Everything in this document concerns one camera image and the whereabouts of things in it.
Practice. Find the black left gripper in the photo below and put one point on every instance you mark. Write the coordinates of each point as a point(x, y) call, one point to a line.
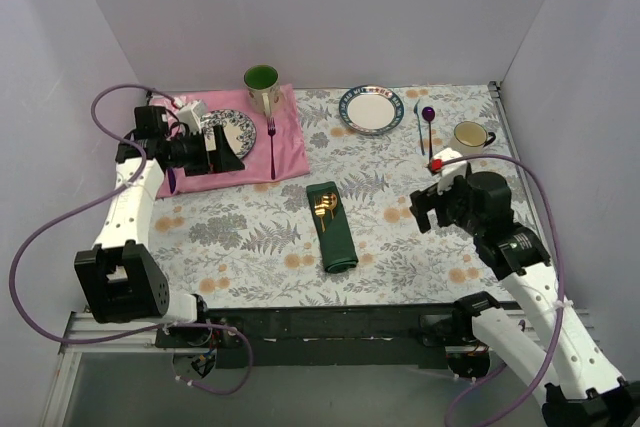
point(210, 150)

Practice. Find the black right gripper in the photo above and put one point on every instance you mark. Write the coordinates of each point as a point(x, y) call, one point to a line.
point(435, 204)

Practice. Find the gold spoon teal handle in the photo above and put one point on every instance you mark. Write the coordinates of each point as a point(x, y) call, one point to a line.
point(330, 201)

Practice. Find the dark green cloth napkin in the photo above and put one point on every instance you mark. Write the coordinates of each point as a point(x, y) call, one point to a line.
point(336, 243)

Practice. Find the gold fork teal handle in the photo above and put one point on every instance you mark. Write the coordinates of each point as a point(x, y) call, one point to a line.
point(321, 207)

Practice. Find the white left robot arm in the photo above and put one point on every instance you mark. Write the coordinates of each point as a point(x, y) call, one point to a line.
point(118, 275)

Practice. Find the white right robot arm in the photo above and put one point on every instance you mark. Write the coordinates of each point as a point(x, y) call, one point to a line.
point(564, 369)

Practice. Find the blue floral patterned plate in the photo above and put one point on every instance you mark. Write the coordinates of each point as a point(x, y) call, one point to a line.
point(240, 131)

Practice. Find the purple blue knife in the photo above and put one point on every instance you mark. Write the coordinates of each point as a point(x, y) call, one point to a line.
point(171, 180)

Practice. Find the pink cloth placemat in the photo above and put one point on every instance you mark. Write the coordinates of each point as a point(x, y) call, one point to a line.
point(289, 146)

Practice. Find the purple metallic fork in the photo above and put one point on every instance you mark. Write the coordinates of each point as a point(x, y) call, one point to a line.
point(272, 132)

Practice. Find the purple metallic spoon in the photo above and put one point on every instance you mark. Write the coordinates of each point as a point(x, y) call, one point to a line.
point(428, 114)

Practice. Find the green interior ceramic mug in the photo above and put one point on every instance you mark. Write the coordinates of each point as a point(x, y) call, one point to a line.
point(262, 84)

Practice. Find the floral patterned tablecloth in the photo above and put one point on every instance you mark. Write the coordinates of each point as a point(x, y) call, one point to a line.
point(255, 246)

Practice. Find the blue metallic teaspoon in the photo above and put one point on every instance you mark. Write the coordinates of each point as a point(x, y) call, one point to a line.
point(417, 114)

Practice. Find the white plate blue lettered rim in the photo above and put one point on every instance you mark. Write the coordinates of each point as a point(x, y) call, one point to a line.
point(371, 110)

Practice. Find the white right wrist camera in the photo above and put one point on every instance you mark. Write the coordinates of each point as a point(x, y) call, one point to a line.
point(445, 166)

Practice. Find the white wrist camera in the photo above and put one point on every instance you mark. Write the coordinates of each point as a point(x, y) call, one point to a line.
point(190, 113)
point(445, 166)

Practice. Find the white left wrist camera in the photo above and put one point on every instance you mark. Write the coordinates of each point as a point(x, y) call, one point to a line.
point(190, 113)

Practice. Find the cream enamel mug black handle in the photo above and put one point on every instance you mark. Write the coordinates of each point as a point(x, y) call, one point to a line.
point(471, 138)

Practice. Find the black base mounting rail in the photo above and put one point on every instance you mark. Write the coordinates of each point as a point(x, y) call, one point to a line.
point(428, 336)

